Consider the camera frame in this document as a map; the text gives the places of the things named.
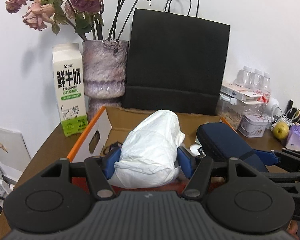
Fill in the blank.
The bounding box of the black paper shopping bag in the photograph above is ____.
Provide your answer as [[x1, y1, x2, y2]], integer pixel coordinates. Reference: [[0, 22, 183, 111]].
[[122, 4, 230, 115]]

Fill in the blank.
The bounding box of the navy blue zip case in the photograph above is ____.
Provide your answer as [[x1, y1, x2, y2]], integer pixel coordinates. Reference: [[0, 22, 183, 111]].
[[196, 122, 268, 172]]

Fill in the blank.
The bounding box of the yellow green apple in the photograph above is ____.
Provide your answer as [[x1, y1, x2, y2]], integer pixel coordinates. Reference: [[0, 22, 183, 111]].
[[273, 122, 289, 140]]

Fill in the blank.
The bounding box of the water bottle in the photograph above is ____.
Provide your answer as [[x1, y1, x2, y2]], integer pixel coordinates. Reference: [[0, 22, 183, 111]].
[[261, 72, 271, 103], [248, 69, 262, 93], [234, 66, 252, 87]]

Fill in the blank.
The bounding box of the small lavender tin box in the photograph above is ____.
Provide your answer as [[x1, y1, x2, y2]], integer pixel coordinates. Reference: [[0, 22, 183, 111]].
[[237, 113, 268, 138]]

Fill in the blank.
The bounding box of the clear seed storage container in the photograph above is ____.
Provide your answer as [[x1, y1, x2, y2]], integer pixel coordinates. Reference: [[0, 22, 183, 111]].
[[216, 93, 247, 130]]

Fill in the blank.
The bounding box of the white plastic jar lid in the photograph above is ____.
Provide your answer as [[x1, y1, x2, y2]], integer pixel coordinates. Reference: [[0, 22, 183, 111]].
[[190, 144, 201, 157]]

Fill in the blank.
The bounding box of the red orange cardboard box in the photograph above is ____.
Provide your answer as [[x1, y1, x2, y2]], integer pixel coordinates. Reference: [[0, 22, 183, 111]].
[[67, 107, 222, 189]]

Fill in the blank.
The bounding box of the black charger plug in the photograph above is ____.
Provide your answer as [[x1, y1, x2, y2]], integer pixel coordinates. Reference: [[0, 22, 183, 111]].
[[285, 100, 296, 119]]

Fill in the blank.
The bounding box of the right water bottle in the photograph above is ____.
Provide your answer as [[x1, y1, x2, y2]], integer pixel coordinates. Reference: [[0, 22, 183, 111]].
[[261, 72, 271, 103]]

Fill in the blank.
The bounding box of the left water bottle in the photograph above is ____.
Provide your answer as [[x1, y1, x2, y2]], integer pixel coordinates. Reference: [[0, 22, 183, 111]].
[[234, 66, 252, 87]]

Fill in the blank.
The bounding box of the dried pink rose bouquet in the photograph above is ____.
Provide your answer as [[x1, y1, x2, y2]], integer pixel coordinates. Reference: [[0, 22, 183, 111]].
[[5, 0, 152, 41]]

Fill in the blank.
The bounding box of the middle water bottle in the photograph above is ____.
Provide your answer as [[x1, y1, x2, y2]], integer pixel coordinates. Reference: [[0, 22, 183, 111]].
[[248, 69, 262, 93]]

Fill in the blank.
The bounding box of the white green milk carton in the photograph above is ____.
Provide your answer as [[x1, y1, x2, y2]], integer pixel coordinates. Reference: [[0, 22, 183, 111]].
[[52, 43, 88, 137]]

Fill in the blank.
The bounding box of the white charging cable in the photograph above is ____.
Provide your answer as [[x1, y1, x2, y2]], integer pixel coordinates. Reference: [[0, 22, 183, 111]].
[[270, 106, 300, 131]]

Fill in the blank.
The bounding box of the white cloth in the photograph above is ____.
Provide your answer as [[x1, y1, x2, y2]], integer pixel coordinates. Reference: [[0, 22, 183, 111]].
[[109, 109, 185, 189]]

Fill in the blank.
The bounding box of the purple tissue pack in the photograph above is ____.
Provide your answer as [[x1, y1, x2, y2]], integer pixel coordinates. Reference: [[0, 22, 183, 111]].
[[286, 125, 300, 152]]

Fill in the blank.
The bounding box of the person's left hand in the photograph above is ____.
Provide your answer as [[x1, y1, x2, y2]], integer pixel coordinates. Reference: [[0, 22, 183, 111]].
[[287, 220, 299, 240]]

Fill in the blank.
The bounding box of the flat white box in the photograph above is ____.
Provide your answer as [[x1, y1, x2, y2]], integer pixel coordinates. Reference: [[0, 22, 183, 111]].
[[221, 82, 262, 101]]

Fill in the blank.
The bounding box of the purple textured glass vase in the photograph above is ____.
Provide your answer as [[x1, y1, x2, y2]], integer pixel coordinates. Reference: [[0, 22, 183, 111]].
[[82, 40, 129, 120]]

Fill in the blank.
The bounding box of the small white round device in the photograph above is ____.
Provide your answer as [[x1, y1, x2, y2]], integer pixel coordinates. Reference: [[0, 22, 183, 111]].
[[264, 97, 279, 121]]

